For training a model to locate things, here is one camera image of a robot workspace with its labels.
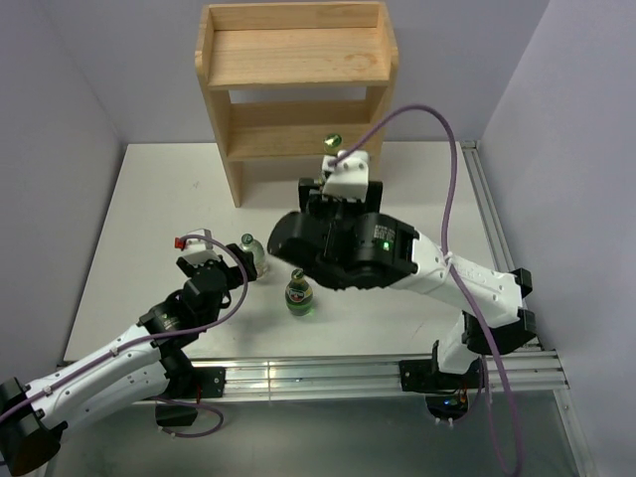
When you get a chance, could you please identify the clear bottle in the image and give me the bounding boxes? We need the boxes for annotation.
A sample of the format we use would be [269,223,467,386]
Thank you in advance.
[239,233,268,278]

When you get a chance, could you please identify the green bottle yellow label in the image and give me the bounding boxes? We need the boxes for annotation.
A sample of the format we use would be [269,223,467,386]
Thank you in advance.
[323,133,343,155]

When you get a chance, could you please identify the green bottle red label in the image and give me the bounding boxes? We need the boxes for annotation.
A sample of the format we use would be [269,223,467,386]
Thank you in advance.
[284,268,313,316]

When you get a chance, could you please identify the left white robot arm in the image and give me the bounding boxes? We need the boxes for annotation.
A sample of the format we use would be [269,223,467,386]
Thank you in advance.
[1,235,256,476]

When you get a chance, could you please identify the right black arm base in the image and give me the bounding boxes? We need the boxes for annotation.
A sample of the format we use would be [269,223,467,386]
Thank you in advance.
[398,359,485,428]

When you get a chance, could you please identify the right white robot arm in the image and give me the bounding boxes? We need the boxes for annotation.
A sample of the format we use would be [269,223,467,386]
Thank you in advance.
[267,176,536,388]

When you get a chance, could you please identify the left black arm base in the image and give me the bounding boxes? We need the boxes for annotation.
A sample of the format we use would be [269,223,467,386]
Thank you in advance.
[155,367,226,428]

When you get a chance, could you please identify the wooden two-tier shelf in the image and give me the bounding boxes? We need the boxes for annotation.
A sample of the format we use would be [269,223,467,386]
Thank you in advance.
[195,1,399,207]

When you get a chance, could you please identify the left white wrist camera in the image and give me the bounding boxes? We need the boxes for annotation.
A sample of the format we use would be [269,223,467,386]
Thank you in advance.
[174,237,221,266]

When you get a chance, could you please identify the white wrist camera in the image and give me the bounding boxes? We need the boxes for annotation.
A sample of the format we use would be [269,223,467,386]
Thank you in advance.
[321,150,370,202]
[174,237,221,266]

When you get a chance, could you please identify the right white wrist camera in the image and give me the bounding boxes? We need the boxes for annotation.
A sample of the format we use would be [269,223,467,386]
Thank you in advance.
[321,150,370,202]

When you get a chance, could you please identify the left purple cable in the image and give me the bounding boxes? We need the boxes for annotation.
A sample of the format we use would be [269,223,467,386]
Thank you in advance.
[0,236,248,441]

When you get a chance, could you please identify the purple cable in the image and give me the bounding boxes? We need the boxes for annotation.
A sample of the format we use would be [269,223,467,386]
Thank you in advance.
[0,236,248,441]
[340,103,523,477]

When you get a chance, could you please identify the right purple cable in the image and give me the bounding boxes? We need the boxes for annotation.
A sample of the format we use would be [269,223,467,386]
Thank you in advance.
[340,103,523,477]

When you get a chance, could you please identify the aluminium frame rail right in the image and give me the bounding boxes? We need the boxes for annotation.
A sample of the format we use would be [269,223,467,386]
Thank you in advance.
[459,139,541,349]

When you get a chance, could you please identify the aluminium frame rail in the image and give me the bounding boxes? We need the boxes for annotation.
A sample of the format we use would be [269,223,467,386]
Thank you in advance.
[54,350,570,403]
[459,139,541,349]

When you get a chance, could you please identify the aluminium frame rail front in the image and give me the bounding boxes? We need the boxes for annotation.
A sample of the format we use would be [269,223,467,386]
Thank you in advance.
[54,350,570,403]

